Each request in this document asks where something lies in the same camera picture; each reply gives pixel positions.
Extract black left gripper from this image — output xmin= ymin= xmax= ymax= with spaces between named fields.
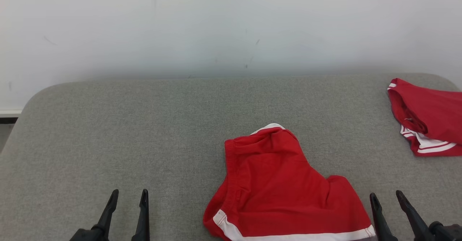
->
xmin=69 ymin=189 xmax=151 ymax=241

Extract black white wall baseboard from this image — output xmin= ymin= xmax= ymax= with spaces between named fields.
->
xmin=0 ymin=109 xmax=23 ymax=124

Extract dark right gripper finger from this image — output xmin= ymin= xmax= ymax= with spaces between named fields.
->
xmin=369 ymin=193 xmax=398 ymax=241
xmin=396 ymin=190 xmax=434 ymax=241

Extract red white basketball jersey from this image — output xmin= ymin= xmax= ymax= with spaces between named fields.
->
xmin=387 ymin=78 xmax=462 ymax=158

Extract red shorts with white trim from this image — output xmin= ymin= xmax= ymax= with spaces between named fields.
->
xmin=202 ymin=123 xmax=378 ymax=241

